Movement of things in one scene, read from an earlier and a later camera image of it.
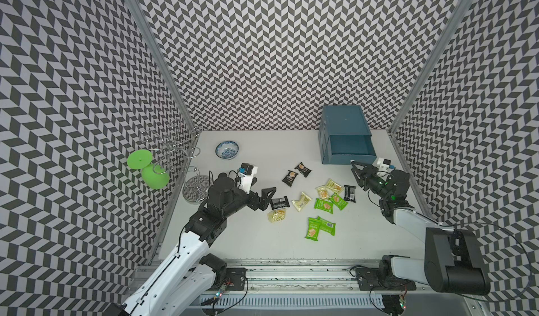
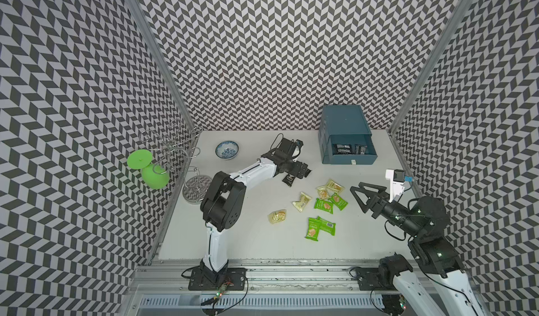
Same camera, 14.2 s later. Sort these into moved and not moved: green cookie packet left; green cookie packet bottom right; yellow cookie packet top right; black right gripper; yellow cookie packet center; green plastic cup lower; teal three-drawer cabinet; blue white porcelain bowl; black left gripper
Moved: black right gripper; black left gripper
Not moved: teal three-drawer cabinet; green plastic cup lower; green cookie packet left; yellow cookie packet top right; yellow cookie packet center; blue white porcelain bowl; green cookie packet bottom right
